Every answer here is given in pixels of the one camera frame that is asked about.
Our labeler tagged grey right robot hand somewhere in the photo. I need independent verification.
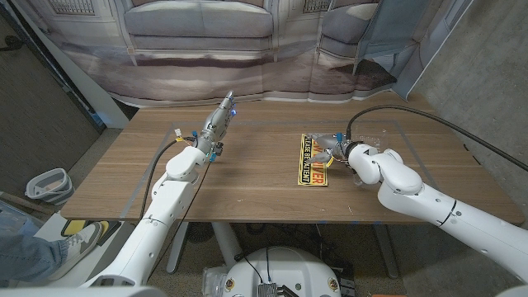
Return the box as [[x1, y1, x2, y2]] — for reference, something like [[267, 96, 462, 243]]
[[307, 131, 364, 166]]

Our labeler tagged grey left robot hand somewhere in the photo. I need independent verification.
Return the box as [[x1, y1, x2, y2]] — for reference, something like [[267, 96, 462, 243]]
[[194, 90, 238, 163]]

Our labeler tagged yellow new driver bumper sticker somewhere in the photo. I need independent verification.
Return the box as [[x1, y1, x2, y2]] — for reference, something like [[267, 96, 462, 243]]
[[297, 133, 330, 187]]

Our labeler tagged printed sofa room backdrop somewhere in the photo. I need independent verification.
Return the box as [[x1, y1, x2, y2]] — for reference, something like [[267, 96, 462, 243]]
[[12, 0, 475, 108]]

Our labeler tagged black round floor object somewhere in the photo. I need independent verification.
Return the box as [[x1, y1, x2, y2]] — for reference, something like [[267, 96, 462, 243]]
[[186, 222, 215, 244]]

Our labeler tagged white metal table leg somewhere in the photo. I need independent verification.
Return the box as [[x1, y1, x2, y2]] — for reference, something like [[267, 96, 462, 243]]
[[210, 222, 244, 269], [373, 224, 399, 280], [166, 222, 191, 276]]

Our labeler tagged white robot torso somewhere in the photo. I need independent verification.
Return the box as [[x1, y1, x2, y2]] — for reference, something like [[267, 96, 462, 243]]
[[222, 246, 342, 297]]

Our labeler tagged clear plastic package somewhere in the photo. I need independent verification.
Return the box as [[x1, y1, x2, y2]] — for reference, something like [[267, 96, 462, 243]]
[[200, 266, 230, 297]]

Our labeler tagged yellow black flat object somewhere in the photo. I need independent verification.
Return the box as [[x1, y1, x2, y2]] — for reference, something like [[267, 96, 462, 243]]
[[61, 219, 111, 238]]

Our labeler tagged grey plastic bucket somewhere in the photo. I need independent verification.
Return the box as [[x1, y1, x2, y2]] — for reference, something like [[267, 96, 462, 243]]
[[24, 167, 76, 206]]

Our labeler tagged grey white sneaker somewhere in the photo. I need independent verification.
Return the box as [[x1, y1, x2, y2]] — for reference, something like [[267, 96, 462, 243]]
[[47, 221, 104, 281]]

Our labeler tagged person leg in blue jeans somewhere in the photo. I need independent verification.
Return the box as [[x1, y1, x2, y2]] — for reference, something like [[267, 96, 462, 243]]
[[0, 212, 69, 284]]

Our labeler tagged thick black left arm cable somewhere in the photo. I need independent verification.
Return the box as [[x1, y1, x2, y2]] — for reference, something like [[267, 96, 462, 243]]
[[139, 138, 197, 219]]

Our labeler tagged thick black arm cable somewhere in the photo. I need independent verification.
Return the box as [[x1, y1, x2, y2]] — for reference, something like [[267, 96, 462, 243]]
[[139, 138, 197, 219], [345, 104, 528, 172]]

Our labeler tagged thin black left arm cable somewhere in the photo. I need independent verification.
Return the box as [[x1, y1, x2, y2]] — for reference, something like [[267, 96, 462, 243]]
[[148, 160, 211, 277]]

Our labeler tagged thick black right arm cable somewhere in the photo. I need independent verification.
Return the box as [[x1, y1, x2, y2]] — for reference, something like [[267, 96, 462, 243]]
[[345, 104, 528, 172]]

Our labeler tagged white door frame post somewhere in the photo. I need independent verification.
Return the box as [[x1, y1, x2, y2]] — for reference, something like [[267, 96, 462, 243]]
[[7, 0, 131, 130]]

